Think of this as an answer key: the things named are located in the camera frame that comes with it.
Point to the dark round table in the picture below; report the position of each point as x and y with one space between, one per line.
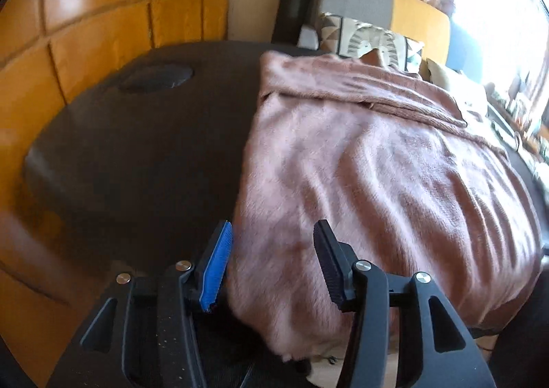
128 156

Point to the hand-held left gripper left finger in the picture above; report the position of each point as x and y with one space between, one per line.
216 268

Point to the tiger print cushion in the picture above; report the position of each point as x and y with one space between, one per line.
364 38

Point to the cluttered desk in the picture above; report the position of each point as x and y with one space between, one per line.
519 113

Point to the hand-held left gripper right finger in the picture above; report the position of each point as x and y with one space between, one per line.
332 272

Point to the deer print cushion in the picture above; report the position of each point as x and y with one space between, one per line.
454 83

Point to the pink knit sweater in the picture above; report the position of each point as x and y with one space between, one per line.
364 177

